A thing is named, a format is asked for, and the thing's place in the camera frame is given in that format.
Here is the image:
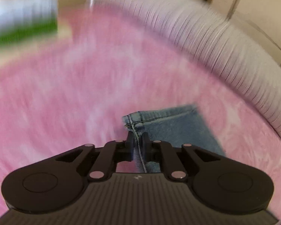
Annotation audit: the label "blue denim jeans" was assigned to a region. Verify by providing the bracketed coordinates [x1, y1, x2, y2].
[122, 105, 225, 173]

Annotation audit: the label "pink floral blanket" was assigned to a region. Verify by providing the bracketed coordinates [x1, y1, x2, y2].
[0, 8, 281, 219]

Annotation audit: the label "cream folded cloth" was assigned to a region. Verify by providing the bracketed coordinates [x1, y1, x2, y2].
[0, 23, 72, 64]

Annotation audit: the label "lilac striped duvet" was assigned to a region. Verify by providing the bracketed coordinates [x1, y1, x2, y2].
[90, 0, 281, 138]

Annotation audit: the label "green folded cloth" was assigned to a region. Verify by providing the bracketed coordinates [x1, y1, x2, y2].
[0, 20, 58, 46]

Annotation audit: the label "light blue folded cloth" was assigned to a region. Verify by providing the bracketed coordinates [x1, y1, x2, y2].
[0, 0, 58, 35]

